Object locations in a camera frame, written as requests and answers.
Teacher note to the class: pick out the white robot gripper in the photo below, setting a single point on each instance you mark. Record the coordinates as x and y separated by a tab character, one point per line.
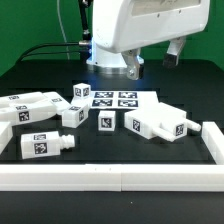
127	25

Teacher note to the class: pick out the white chair seat part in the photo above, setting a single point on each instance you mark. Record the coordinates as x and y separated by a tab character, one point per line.
160	120

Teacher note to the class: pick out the white long chair back part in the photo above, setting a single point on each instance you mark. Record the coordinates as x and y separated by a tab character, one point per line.
33	97

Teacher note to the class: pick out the paper sheet with tags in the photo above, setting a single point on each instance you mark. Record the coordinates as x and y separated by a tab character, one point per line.
129	100

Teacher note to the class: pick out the small white tagged cube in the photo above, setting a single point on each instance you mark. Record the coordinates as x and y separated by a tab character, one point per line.
106	120

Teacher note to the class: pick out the rear white tagged cube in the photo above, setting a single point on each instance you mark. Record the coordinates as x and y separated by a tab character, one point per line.
81	90

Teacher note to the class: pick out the white tagged bar part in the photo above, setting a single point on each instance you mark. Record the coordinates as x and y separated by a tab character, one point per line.
28	113

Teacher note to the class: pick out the white left fence block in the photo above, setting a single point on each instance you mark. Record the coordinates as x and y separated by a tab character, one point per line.
5	134

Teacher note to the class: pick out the white front fence rail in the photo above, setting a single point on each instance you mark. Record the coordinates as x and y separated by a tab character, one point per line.
209	178

